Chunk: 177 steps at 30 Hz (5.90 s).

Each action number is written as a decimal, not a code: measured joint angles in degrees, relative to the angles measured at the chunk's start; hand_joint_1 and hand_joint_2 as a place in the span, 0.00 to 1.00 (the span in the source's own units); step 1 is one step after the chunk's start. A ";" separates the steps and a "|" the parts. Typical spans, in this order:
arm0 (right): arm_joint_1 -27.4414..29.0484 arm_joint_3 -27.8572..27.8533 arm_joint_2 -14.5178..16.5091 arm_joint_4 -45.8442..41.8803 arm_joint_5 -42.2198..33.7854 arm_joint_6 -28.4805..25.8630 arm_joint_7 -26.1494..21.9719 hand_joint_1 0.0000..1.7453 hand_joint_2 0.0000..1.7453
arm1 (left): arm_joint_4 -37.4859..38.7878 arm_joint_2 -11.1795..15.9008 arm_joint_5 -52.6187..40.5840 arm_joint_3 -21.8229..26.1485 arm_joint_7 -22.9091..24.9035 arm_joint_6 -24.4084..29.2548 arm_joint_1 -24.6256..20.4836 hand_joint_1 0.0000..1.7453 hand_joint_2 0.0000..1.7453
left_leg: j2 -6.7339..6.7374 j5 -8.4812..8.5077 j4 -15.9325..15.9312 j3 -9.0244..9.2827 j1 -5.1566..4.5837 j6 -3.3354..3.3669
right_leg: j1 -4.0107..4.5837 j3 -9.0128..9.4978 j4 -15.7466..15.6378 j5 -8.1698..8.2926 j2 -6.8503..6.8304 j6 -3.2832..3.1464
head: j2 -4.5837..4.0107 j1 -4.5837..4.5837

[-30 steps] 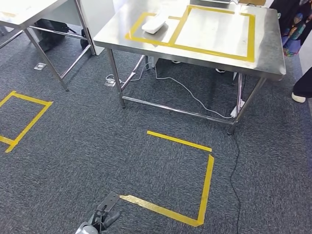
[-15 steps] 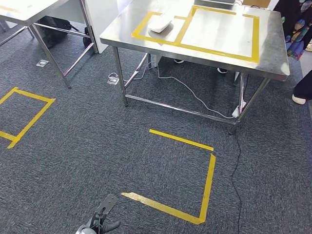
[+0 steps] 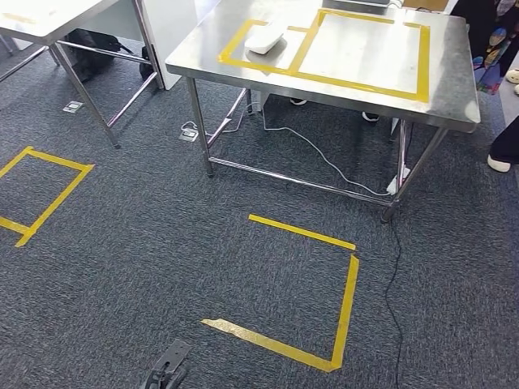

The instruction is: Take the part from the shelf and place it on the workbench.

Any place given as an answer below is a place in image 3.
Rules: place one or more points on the black bag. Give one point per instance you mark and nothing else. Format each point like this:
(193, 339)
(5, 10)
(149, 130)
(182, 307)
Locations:
(89, 53)

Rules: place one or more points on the white desk metal frame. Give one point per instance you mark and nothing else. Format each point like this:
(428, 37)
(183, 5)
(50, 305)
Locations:
(170, 37)

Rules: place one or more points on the silver floor socket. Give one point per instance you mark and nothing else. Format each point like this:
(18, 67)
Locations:
(188, 135)
(72, 106)

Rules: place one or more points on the yellow floor tape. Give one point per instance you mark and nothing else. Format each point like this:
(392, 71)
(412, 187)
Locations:
(57, 198)
(344, 311)

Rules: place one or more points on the white power strip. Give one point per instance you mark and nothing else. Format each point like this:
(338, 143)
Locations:
(395, 185)

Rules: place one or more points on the stainless steel workbench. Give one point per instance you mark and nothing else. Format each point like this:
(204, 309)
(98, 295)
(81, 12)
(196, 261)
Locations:
(446, 64)

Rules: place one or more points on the white curved plastic part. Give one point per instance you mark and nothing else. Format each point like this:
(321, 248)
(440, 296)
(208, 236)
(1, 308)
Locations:
(265, 37)

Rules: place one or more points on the yellow workbench tape frame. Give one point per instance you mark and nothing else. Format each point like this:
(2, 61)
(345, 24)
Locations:
(424, 64)

